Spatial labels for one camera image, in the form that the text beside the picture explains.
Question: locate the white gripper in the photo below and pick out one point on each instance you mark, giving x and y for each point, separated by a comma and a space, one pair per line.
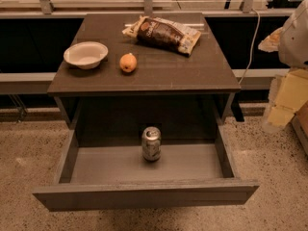
295, 43

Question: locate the silver 7up soda can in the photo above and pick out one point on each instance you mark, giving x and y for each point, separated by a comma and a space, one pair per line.
151, 144

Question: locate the dark grey counter cabinet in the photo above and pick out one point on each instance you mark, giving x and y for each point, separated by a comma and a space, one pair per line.
158, 70

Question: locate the open grey top drawer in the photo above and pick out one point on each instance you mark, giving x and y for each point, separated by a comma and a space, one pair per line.
103, 168

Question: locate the brown chip bag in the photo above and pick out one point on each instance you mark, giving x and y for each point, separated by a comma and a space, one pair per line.
164, 33

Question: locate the orange fruit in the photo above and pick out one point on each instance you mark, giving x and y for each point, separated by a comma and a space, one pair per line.
128, 63

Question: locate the white paper bowl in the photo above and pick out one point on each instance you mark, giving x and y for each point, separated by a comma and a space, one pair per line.
86, 55

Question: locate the metal railing frame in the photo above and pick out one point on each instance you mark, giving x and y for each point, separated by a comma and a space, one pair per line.
147, 0

